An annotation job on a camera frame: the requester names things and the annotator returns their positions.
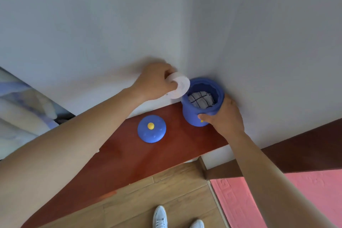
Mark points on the blue lid with yellow knob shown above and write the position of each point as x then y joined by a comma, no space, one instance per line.
151,130

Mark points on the person's right thumb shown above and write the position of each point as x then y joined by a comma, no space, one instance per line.
206,117

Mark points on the person's left white shoe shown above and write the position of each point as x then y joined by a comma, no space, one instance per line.
159,218

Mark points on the person's right white shoe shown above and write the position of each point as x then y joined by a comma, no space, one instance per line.
197,224

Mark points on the white checked cloth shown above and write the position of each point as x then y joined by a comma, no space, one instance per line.
201,99

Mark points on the dark brown wooden bed frame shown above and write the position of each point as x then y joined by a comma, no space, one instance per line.
299,150

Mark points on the person's right hand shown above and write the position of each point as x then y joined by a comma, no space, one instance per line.
227,119

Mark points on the blue round jar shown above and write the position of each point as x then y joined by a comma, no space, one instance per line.
191,114

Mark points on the white round container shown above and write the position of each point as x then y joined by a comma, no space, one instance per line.
183,86

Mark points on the person's white shoe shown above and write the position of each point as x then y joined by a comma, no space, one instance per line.
159,218
197,224

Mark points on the person's left thumb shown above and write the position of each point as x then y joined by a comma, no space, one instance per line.
172,85

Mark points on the blue and white printed bedding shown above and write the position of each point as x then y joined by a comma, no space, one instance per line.
21,113

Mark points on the pink embossed bedspread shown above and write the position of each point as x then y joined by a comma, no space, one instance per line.
315,190

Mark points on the person's left hand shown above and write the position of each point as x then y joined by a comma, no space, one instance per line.
153,82

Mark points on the person's right forearm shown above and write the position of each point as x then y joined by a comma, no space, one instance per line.
267,179

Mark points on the person's left forearm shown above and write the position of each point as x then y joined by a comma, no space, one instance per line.
66,155

